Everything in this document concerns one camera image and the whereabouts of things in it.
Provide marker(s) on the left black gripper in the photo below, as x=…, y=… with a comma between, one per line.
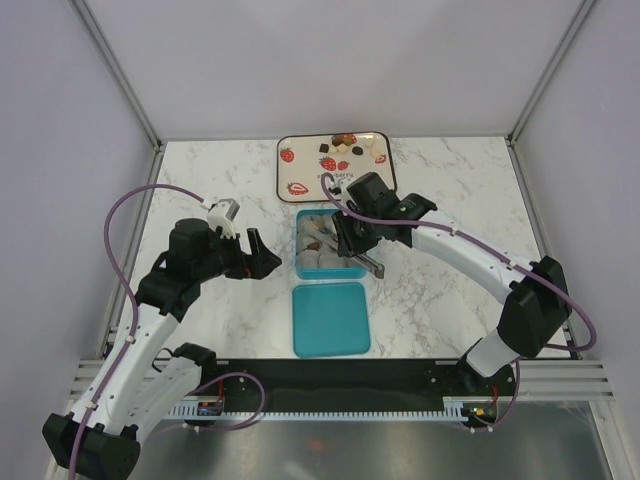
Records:
x=257, y=265

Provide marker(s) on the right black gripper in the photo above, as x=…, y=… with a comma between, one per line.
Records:
x=347, y=244

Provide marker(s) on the metal tongs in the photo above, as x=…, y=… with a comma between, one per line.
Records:
x=329, y=258

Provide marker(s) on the teal tin lid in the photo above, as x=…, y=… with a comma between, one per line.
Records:
x=330, y=320

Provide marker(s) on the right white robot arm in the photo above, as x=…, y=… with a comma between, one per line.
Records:
x=533, y=294

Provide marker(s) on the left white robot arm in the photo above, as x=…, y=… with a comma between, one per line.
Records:
x=101, y=437

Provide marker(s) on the teal tin box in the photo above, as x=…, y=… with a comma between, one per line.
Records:
x=306, y=261

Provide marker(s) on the strawberry print tray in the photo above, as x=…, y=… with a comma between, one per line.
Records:
x=303, y=159

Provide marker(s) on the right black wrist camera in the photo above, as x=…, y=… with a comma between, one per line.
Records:
x=370, y=190

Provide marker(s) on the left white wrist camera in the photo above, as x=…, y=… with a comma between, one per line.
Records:
x=220, y=216

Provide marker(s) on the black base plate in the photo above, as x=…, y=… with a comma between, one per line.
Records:
x=364, y=386

